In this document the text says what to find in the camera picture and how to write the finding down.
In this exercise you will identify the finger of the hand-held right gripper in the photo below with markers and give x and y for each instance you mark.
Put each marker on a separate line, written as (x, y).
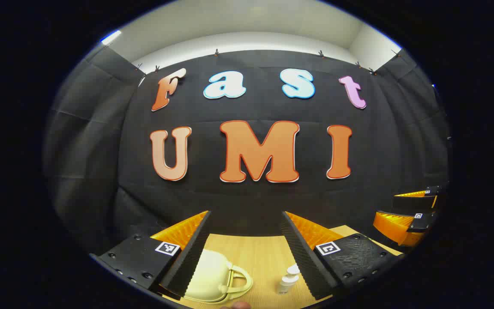
(420, 223)
(414, 202)

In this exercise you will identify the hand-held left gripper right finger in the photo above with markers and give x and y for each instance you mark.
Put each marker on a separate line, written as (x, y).
(300, 262)

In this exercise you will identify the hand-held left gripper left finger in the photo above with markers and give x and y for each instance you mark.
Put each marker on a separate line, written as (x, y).
(191, 262)

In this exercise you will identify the pale yellow suitcase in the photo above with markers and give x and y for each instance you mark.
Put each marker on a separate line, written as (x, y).
(208, 274)

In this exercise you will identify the white pump bottle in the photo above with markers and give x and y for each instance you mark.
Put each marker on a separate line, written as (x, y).
(287, 282)

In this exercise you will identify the black backdrop cloth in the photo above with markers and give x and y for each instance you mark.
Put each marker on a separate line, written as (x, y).
(251, 107)

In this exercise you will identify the ceiling light strip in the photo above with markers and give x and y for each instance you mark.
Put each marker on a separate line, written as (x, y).
(110, 37)

